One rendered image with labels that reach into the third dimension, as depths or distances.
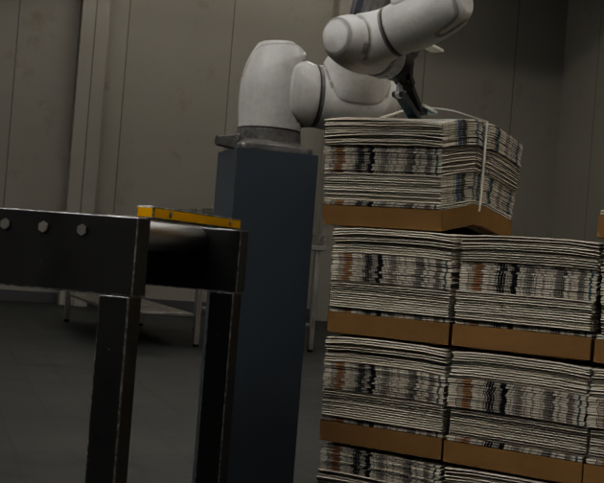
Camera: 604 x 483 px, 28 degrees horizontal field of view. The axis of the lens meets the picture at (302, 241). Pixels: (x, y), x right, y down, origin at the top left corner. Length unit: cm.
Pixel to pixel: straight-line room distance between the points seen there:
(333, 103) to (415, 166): 50
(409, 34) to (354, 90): 60
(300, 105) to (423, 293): 66
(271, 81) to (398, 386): 83
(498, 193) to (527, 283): 39
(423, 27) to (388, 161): 33
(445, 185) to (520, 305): 30
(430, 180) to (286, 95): 56
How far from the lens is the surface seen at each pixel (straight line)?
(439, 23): 231
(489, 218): 264
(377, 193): 252
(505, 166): 271
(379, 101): 293
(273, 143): 285
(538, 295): 234
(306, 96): 289
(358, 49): 234
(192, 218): 202
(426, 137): 244
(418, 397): 245
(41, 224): 189
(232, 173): 283
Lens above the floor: 77
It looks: 1 degrees up
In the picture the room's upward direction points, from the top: 4 degrees clockwise
